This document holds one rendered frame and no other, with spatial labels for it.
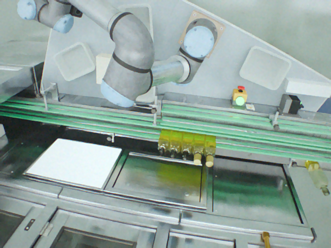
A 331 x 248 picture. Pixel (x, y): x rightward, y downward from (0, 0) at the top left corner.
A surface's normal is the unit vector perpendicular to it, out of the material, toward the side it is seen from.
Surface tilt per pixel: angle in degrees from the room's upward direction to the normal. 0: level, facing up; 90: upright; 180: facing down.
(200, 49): 8
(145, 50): 49
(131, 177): 90
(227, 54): 0
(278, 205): 90
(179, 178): 91
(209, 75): 0
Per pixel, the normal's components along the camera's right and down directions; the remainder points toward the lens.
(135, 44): 0.16, 0.05
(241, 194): 0.05, -0.87
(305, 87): -0.16, 0.49
